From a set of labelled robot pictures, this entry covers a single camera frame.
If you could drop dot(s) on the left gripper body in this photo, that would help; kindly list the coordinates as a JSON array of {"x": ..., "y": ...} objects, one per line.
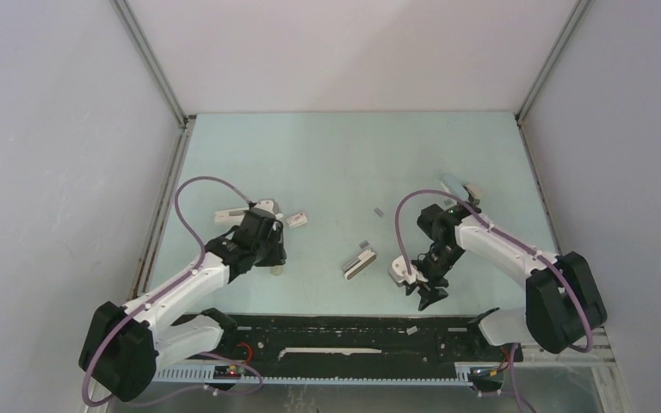
[{"x": 270, "y": 252}]

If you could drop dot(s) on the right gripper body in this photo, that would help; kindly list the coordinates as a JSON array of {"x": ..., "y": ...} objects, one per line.
[{"x": 438, "y": 261}]

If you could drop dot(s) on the olive green stapler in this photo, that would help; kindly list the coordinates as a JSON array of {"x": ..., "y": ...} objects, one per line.
[{"x": 358, "y": 263}]

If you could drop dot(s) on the light blue stapler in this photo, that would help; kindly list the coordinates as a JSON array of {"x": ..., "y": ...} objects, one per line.
[{"x": 453, "y": 185}]

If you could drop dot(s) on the white stapler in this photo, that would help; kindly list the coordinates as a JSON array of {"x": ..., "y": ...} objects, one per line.
[{"x": 230, "y": 217}]

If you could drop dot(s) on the beige brown stapler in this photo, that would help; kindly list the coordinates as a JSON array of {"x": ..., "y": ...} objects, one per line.
[{"x": 474, "y": 193}]

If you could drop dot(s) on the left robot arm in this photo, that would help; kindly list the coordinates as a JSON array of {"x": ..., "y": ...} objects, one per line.
[{"x": 126, "y": 345}]

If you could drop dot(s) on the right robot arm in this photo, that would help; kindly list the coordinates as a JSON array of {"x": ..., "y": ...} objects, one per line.
[{"x": 562, "y": 301}]

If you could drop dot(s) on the white staple box sleeve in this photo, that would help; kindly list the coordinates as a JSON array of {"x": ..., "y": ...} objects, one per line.
[{"x": 297, "y": 220}]

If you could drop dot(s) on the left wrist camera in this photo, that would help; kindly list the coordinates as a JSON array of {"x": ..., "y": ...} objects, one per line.
[{"x": 271, "y": 206}]

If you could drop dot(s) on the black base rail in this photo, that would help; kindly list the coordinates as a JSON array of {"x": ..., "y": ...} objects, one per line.
[{"x": 359, "y": 348}]

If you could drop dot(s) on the left aluminium frame post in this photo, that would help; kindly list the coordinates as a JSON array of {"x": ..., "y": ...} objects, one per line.
[{"x": 137, "y": 36}]

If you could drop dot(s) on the aluminium frame post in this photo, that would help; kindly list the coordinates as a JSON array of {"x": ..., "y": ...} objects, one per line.
[
  {"x": 564, "y": 37},
  {"x": 137, "y": 36}
]

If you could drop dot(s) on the right aluminium frame post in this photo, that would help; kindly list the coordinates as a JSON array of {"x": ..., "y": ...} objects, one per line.
[{"x": 564, "y": 37}]

